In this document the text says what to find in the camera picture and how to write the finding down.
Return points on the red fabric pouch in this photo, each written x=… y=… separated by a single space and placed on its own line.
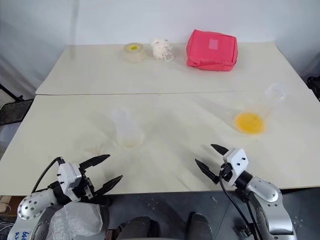
x=212 y=52

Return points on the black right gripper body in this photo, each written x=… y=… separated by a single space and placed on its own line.
x=226 y=172

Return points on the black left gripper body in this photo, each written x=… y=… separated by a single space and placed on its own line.
x=86 y=186

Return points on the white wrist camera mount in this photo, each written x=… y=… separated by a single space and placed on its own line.
x=67 y=176
x=237 y=162

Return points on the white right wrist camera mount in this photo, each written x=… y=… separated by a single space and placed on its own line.
x=237 y=162

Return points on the black equipment piece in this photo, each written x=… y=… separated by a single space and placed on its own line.
x=313 y=87

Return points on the black mesh chair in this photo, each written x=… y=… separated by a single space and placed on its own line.
x=13 y=111

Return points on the clear crumpled plastic wrap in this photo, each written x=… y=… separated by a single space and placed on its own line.
x=75 y=220

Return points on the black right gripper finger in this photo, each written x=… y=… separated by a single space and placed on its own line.
x=220 y=149
x=206 y=170

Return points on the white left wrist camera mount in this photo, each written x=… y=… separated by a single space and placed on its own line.
x=67 y=176

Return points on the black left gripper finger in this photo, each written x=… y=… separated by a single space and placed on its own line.
x=96 y=160
x=111 y=183

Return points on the white mesh bath sponge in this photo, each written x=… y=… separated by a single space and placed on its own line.
x=160 y=48

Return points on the clear empty plastic cup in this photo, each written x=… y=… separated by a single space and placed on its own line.
x=127 y=130

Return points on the dark rounded shape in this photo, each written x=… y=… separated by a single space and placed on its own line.
x=198 y=226
x=137 y=228

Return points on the plastic cup with orange juice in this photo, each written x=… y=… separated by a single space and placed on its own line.
x=251 y=122

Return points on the clear tape roll yellow core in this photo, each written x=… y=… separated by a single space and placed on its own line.
x=133 y=52

